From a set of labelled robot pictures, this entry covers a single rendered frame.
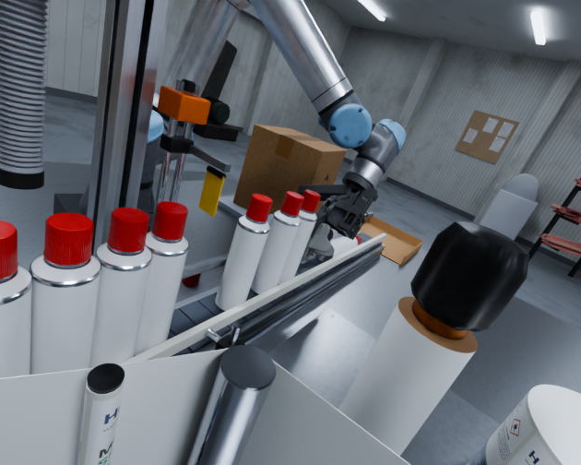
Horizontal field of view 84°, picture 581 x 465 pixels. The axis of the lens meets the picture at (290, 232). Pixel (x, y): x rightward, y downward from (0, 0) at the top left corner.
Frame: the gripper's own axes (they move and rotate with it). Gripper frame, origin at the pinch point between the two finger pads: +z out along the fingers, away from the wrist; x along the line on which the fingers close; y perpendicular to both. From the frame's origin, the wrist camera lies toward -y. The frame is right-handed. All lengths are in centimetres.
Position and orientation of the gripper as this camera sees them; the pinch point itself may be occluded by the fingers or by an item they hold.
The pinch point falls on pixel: (302, 253)
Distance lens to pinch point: 72.3
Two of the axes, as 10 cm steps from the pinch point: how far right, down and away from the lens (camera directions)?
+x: 3.2, 3.0, 9.0
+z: -5.5, 8.3, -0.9
